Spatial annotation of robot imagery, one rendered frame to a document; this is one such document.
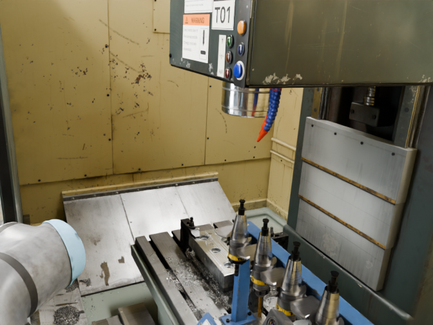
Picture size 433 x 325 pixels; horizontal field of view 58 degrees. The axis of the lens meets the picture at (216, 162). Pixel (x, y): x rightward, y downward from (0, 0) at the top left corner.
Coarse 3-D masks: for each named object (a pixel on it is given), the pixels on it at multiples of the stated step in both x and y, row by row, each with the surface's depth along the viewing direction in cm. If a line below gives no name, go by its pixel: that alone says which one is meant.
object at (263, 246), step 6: (270, 234) 89; (258, 240) 89; (264, 240) 88; (270, 240) 89; (258, 246) 89; (264, 246) 88; (270, 246) 89; (258, 252) 89; (264, 252) 89; (270, 252) 89; (258, 258) 90; (264, 258) 89; (270, 258) 90
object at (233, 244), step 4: (228, 236) 101; (248, 236) 103; (228, 240) 101; (232, 240) 99; (248, 240) 99; (228, 244) 101; (232, 244) 98; (236, 244) 98; (240, 244) 98; (244, 244) 98; (248, 244) 99; (232, 248) 99
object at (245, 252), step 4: (252, 244) 99; (236, 248) 97; (240, 248) 97; (244, 248) 97; (248, 248) 97; (252, 248) 97; (236, 252) 96; (240, 252) 95; (244, 252) 95; (248, 252) 96; (252, 252) 96; (240, 256) 94; (244, 256) 94; (248, 256) 94
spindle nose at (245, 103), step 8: (224, 88) 111; (232, 88) 108; (240, 88) 106; (248, 88) 106; (256, 88) 106; (264, 88) 106; (224, 96) 111; (232, 96) 108; (240, 96) 107; (248, 96) 106; (256, 96) 106; (264, 96) 107; (224, 104) 111; (232, 104) 109; (240, 104) 108; (248, 104) 107; (256, 104) 107; (264, 104) 108; (224, 112) 113; (232, 112) 110; (240, 112) 108; (248, 112) 108; (256, 112) 108; (264, 112) 109
